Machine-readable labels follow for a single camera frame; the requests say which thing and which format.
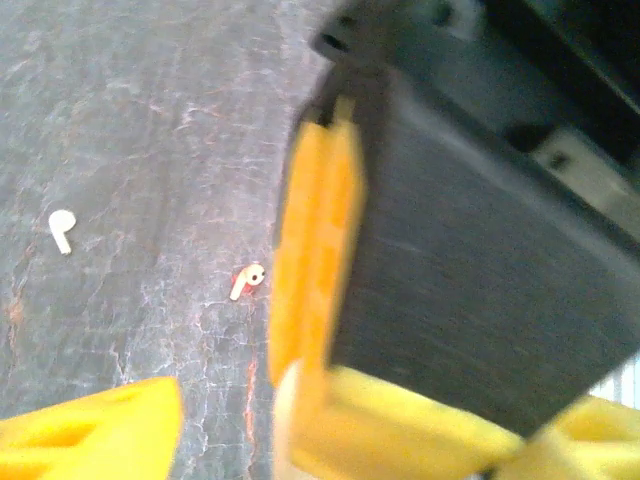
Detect pink wireless earbud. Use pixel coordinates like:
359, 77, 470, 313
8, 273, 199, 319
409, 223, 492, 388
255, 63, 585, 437
229, 263, 266, 302
48, 209, 78, 256

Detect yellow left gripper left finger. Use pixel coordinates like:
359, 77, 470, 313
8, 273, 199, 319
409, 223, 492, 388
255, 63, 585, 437
0, 376, 185, 480

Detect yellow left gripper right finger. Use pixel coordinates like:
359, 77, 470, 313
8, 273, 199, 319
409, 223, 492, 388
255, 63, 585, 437
289, 364, 640, 480

